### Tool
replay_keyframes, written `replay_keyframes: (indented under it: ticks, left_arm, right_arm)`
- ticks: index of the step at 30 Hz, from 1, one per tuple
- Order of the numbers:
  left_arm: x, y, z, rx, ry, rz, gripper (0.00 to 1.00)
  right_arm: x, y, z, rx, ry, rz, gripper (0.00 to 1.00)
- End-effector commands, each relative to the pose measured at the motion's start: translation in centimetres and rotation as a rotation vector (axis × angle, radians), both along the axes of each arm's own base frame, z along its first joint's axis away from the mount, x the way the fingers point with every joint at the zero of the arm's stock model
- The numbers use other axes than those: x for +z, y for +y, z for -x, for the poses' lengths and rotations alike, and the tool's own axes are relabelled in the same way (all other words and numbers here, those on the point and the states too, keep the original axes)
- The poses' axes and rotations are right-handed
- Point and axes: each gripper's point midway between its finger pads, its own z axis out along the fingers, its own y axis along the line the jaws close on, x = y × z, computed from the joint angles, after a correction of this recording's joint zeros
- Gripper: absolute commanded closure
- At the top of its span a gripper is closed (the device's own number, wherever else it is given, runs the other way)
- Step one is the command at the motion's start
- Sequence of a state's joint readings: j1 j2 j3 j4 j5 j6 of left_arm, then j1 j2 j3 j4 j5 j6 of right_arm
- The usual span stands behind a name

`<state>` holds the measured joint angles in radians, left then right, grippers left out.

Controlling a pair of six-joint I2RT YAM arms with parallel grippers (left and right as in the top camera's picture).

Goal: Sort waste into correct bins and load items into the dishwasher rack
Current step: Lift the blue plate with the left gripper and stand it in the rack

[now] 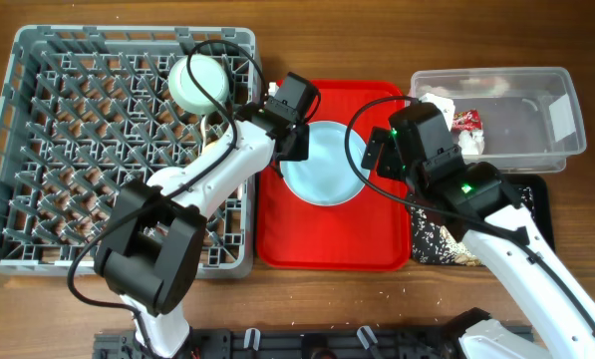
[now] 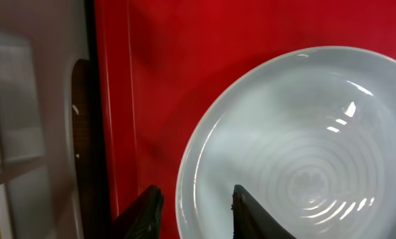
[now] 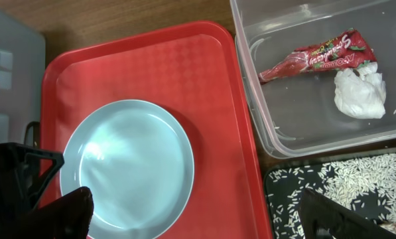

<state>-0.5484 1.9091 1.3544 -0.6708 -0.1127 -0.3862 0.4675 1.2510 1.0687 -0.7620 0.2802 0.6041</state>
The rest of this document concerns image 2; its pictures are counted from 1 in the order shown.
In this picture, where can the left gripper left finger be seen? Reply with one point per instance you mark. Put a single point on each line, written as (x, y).
(142, 218)

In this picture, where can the red plastic tray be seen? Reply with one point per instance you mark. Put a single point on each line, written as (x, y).
(162, 64)

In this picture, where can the light blue plate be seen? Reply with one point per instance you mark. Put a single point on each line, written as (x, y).
(311, 134)

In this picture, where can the grey dishwasher rack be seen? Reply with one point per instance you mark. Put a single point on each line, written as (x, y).
(40, 43)

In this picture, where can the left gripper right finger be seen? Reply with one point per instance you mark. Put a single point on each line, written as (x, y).
(251, 220)

